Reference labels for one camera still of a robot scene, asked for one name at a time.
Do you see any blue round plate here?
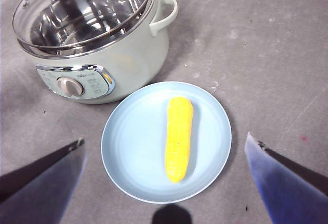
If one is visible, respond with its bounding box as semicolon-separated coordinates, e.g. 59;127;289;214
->
101;81;233;205

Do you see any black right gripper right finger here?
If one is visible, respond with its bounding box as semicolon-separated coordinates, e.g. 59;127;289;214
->
244;131;328;224

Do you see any glass lid with green knob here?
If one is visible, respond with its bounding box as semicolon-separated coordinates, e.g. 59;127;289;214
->
12;0;154;53

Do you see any yellow corn cob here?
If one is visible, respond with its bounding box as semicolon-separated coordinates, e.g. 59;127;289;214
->
166;96;195;184

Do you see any pale green electric steamer pot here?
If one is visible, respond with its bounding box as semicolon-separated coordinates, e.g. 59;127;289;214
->
16;0;179;105

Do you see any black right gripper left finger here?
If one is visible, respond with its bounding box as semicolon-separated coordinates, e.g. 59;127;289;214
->
0;138;87;224

